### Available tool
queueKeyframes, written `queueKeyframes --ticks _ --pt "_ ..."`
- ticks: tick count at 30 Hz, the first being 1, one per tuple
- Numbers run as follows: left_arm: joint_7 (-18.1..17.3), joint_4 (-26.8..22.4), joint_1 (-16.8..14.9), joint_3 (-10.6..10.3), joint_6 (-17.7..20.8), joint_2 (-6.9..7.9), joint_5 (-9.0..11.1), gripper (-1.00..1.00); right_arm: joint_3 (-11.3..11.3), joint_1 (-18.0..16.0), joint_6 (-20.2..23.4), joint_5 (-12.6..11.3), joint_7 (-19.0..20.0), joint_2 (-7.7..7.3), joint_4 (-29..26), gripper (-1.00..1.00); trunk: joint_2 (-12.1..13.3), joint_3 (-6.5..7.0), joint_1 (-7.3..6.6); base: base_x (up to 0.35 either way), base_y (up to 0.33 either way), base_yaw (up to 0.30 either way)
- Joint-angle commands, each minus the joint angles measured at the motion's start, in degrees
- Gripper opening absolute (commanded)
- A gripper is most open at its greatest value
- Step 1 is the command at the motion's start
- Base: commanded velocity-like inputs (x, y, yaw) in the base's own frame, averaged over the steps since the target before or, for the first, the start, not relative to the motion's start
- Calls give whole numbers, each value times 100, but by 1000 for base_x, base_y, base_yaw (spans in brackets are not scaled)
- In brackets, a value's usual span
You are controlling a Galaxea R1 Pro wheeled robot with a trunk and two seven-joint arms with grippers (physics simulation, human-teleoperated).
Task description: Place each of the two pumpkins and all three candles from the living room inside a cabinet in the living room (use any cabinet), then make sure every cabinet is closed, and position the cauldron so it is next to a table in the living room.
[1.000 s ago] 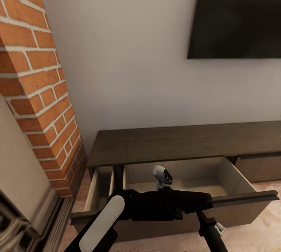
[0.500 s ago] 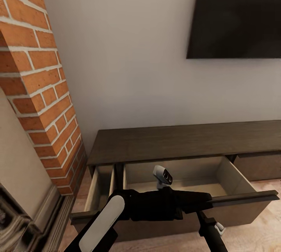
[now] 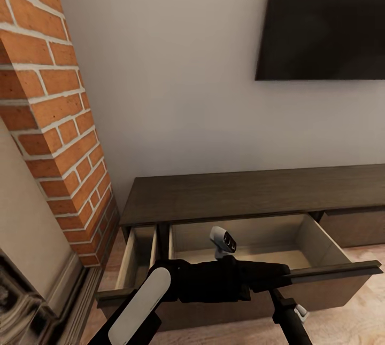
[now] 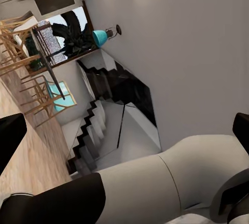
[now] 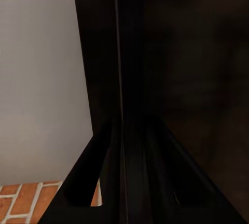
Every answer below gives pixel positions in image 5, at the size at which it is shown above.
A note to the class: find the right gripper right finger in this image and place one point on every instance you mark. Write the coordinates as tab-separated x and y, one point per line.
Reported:
180	191

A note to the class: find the cabinet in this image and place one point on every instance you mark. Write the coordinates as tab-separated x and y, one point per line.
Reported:
183	61

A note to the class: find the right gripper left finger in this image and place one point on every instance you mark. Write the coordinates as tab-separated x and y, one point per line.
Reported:
72	202

